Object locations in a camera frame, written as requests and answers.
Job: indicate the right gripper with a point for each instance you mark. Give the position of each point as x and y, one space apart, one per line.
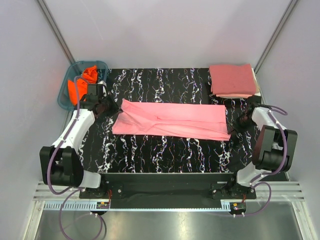
231 130

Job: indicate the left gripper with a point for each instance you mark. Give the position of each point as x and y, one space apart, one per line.
115 110

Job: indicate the pink t-shirt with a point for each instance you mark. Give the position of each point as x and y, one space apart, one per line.
198 121

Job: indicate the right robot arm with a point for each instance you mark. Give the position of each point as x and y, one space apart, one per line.
273 152

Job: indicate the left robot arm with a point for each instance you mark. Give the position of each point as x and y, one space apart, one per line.
61 167

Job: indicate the peach folded shirt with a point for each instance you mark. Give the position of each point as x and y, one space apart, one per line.
233 96

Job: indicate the orange t-shirt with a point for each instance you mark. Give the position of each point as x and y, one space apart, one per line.
88 76

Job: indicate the dark red folded shirt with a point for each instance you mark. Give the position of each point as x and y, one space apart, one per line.
232 79

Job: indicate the teal plastic basket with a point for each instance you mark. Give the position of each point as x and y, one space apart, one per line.
77 69

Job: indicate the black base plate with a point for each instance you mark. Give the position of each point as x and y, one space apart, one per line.
168 191

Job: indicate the aluminium rail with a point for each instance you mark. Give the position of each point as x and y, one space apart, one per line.
124 201

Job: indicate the left aluminium frame post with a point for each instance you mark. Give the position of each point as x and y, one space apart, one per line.
44 8

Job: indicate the aluminium frame post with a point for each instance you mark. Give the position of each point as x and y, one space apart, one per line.
276 33
44 8

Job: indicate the right aluminium frame post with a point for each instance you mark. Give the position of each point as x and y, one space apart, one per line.
276 33

